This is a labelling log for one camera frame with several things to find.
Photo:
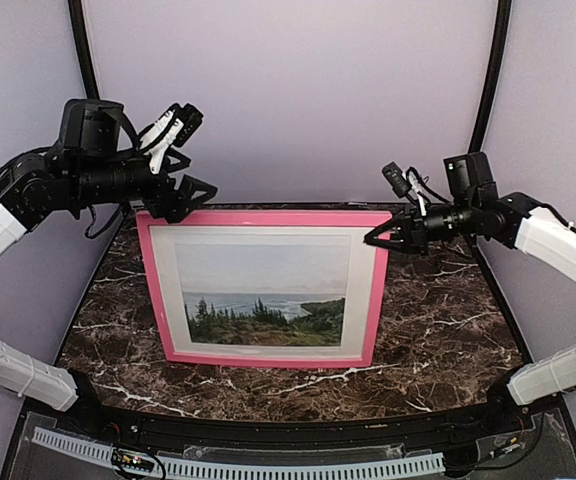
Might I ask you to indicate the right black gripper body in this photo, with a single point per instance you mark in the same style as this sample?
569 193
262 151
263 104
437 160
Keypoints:
420 237

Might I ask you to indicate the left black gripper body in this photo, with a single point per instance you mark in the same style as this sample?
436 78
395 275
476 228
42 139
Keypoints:
102 182

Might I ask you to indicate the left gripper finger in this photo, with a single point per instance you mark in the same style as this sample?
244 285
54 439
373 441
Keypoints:
191 194
176 161

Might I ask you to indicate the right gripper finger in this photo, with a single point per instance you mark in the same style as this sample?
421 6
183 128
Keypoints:
398 227
399 246

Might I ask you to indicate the white mat board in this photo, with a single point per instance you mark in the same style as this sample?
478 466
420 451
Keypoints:
168 280

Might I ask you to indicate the pink wooden picture frame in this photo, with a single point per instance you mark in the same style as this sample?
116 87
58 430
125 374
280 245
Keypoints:
268 357

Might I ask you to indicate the landscape photo print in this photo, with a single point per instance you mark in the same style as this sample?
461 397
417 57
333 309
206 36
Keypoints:
286 295

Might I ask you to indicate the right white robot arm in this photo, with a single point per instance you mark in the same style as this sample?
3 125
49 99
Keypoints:
522 224

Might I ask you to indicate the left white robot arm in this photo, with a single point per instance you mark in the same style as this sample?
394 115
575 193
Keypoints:
42 280

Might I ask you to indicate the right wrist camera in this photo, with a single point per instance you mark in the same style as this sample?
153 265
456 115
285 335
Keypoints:
469 177

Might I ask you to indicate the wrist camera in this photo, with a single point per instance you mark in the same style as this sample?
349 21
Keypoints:
99 129
469 177

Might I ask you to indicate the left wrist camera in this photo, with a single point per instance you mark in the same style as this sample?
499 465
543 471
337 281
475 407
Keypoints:
99 129

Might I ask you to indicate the left black corner post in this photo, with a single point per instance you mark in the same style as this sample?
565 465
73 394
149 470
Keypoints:
82 47

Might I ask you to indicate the black corner post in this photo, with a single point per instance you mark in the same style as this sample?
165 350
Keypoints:
492 75
82 47

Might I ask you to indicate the black front rail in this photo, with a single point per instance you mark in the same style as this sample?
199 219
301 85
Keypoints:
451 429

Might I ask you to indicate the right black corner post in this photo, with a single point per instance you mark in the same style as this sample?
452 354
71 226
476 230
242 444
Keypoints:
492 75

